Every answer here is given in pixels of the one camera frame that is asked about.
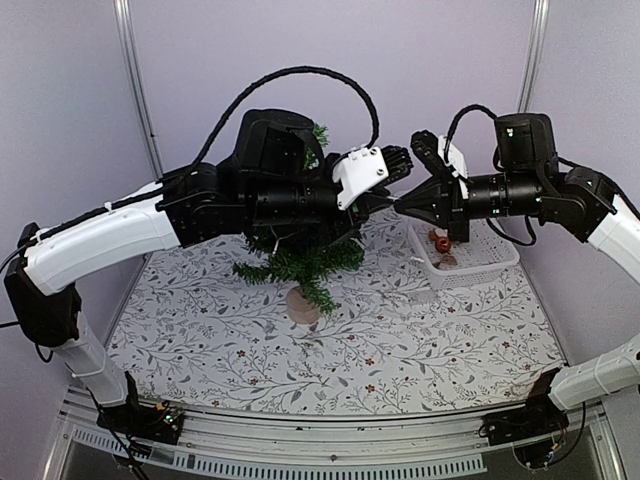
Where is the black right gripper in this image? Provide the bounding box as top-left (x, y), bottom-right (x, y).
top-left (394, 169), bottom-right (544, 242)

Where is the red ball ornament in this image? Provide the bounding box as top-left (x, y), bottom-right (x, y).
top-left (434, 237), bottom-right (451, 253)

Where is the white plastic basket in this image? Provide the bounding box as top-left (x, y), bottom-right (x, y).
top-left (405, 218), bottom-right (520, 290)

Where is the small green christmas tree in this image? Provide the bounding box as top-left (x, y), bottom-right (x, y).
top-left (232, 123), bottom-right (366, 326)

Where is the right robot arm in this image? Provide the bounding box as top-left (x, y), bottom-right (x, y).
top-left (394, 104), bottom-right (639, 280)

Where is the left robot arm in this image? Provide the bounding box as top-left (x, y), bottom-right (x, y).
top-left (1, 109), bottom-right (411, 434)

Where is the orange brown ornament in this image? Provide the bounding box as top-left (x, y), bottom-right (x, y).
top-left (428, 229), bottom-right (446, 238)

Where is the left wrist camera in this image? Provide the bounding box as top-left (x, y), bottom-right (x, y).
top-left (380, 145), bottom-right (413, 187)

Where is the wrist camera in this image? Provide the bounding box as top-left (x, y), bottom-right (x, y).
top-left (380, 145), bottom-right (413, 187)
top-left (410, 130), bottom-right (445, 177)

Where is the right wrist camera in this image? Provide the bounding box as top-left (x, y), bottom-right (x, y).
top-left (410, 130), bottom-right (445, 177)

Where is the right aluminium frame post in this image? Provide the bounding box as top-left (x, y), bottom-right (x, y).
top-left (516, 0), bottom-right (550, 113)

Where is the aluminium frame post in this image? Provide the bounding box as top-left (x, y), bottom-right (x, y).
top-left (516, 0), bottom-right (550, 113)
top-left (113, 0), bottom-right (163, 179)

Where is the front aluminium rail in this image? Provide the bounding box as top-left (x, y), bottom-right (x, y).
top-left (41, 382), bottom-right (632, 479)

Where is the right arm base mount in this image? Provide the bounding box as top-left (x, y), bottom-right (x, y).
top-left (477, 406), bottom-right (569, 470)

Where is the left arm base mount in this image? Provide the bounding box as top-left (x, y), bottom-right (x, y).
top-left (97, 401), bottom-right (184, 445)

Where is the left aluminium frame post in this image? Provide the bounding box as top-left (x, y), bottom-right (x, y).
top-left (113, 0), bottom-right (163, 179)

